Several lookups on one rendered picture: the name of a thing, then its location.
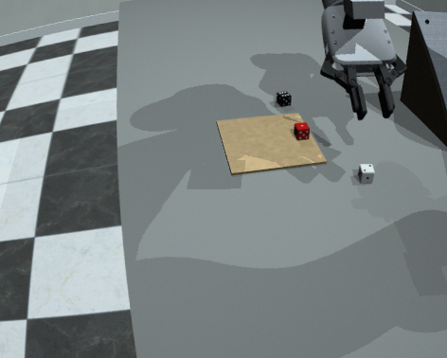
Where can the tan mottled mat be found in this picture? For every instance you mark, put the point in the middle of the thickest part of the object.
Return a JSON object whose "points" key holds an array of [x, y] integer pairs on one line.
{"points": [[263, 143]]}

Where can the red die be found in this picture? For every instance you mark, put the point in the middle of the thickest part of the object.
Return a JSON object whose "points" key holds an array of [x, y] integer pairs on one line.
{"points": [[301, 131]]}

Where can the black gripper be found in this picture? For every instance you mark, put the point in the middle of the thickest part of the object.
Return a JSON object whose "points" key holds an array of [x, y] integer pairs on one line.
{"points": [[359, 51]]}

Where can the black die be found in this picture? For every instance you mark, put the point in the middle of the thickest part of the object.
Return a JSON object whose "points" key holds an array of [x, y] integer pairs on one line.
{"points": [[284, 99]]}

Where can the white die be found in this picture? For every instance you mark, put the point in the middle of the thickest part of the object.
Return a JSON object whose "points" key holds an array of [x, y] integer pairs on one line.
{"points": [[366, 173]]}

